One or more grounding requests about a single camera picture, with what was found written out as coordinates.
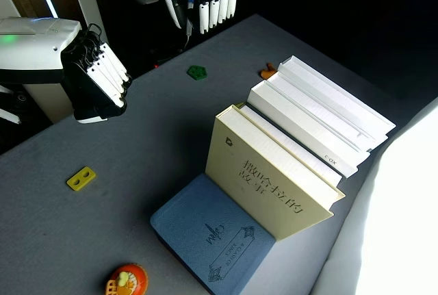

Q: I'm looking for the white book with printed spine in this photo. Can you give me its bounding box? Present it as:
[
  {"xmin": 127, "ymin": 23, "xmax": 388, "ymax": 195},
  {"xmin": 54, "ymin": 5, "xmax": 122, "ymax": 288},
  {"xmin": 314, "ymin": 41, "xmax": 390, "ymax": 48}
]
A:
[{"xmin": 246, "ymin": 79, "xmax": 361, "ymax": 179}]

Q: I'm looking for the beige cardboard box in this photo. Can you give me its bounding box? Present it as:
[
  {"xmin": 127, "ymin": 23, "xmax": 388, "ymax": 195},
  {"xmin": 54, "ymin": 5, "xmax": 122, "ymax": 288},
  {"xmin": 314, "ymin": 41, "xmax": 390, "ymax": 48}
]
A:
[{"xmin": 237, "ymin": 102, "xmax": 344, "ymax": 189}]

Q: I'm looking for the cream hardcover book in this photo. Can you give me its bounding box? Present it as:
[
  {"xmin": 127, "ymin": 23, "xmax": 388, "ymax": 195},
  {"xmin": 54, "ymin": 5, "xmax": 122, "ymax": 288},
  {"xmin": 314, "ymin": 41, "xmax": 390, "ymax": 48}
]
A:
[{"xmin": 204, "ymin": 103, "xmax": 346, "ymax": 242}]

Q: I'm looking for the green pentagon block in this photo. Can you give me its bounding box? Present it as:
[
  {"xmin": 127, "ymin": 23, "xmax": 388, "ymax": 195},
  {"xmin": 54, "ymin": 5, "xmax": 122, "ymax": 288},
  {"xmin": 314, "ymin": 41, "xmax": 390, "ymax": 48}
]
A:
[{"xmin": 186, "ymin": 64, "xmax": 209, "ymax": 79}]

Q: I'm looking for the orange toy piece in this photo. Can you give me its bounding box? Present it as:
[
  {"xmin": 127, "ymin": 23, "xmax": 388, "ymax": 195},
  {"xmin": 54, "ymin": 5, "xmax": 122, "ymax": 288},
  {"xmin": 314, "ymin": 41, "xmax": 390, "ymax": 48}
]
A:
[{"xmin": 258, "ymin": 62, "xmax": 276, "ymax": 79}]

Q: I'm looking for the grey table cloth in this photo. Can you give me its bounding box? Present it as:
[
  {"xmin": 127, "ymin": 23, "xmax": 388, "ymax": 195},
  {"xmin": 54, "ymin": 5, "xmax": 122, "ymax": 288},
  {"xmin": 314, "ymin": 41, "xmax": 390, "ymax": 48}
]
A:
[{"xmin": 0, "ymin": 13, "xmax": 438, "ymax": 295}]

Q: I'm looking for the yellow block with two holes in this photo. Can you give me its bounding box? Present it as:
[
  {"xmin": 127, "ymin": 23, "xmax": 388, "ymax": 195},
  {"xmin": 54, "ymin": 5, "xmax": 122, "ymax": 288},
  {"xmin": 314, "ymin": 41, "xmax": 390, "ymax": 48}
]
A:
[{"xmin": 66, "ymin": 166, "xmax": 97, "ymax": 192}]

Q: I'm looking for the blue notebook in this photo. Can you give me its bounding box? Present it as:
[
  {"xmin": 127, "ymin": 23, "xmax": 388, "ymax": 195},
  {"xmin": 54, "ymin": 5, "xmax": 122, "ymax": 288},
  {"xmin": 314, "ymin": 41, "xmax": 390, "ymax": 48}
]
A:
[{"xmin": 149, "ymin": 172, "xmax": 277, "ymax": 295}]

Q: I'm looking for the white sheet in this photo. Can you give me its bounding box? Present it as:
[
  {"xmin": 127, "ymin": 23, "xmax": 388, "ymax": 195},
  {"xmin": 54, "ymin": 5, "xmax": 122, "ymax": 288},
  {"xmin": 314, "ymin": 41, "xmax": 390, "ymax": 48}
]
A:
[{"xmin": 309, "ymin": 96, "xmax": 438, "ymax": 295}]

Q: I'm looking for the orange round toy food dish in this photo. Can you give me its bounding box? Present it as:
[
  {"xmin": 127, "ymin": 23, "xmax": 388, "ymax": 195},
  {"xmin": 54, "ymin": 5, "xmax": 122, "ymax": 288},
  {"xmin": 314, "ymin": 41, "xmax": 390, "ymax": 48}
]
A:
[{"xmin": 105, "ymin": 263, "xmax": 150, "ymax": 295}]

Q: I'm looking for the white hanging cable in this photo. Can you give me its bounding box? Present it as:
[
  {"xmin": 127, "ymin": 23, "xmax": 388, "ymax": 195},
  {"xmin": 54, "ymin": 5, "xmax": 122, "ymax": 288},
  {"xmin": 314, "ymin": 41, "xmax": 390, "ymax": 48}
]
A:
[{"xmin": 183, "ymin": 7, "xmax": 194, "ymax": 51}]

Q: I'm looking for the beige post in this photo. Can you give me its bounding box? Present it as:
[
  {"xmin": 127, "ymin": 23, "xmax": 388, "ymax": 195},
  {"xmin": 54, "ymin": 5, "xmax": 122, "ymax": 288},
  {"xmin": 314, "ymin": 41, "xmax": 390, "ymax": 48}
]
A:
[{"xmin": 23, "ymin": 82, "xmax": 73, "ymax": 125}]

